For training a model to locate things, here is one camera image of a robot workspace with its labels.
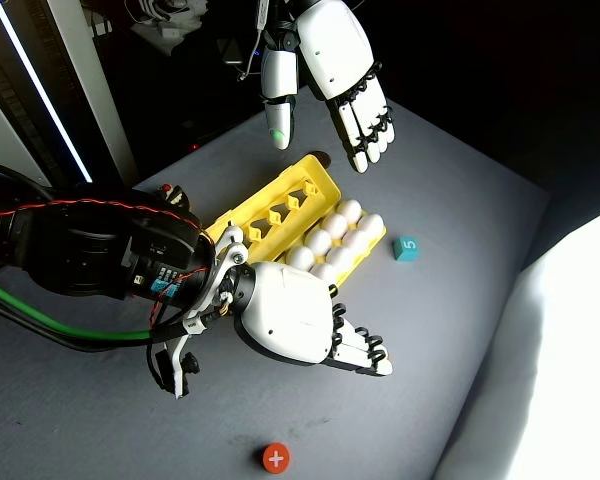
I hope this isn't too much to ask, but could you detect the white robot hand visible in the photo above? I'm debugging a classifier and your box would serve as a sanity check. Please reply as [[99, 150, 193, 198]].
[[232, 260, 395, 377], [259, 0, 397, 175]]

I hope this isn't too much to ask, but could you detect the white cloth backdrop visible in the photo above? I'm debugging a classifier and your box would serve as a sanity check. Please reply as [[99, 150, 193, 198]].
[[432, 202, 600, 480]]

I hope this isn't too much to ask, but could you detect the black phone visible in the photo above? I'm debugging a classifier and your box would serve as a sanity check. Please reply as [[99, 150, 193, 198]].
[[216, 37, 245, 66]]

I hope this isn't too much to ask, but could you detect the white light strip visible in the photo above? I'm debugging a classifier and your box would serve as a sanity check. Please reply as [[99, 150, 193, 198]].
[[0, 0, 94, 184]]

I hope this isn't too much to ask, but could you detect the white upright panel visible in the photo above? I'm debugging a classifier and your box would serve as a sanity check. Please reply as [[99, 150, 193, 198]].
[[44, 0, 141, 186]]

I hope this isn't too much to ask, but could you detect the red round plus block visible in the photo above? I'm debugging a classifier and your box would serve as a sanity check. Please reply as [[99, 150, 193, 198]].
[[261, 442, 292, 475]]

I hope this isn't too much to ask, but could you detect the white hanging cable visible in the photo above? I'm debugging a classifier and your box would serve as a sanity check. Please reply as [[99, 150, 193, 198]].
[[237, 0, 272, 82]]

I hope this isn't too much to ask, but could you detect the teal number cube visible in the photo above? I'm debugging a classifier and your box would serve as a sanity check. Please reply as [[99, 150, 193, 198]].
[[392, 235, 421, 263]]

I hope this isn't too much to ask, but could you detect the chocolate toy cake with cherry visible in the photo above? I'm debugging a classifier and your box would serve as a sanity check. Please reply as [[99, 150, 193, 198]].
[[157, 183, 192, 210]]

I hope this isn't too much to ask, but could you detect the yellow plastic egg box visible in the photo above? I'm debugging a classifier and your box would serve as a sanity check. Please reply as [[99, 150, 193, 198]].
[[201, 154, 387, 290]]

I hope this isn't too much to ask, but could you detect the grey table cloth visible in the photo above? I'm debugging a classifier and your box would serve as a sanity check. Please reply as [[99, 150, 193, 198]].
[[0, 85, 551, 480]]

